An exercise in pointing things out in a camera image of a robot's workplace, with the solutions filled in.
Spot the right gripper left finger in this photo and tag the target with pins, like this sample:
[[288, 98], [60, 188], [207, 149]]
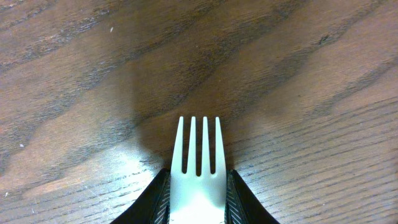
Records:
[[153, 204]]

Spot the white plastic fork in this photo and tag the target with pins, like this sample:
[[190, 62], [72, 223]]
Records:
[[198, 199]]

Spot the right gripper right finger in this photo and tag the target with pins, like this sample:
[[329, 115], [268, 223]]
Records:
[[242, 206]]

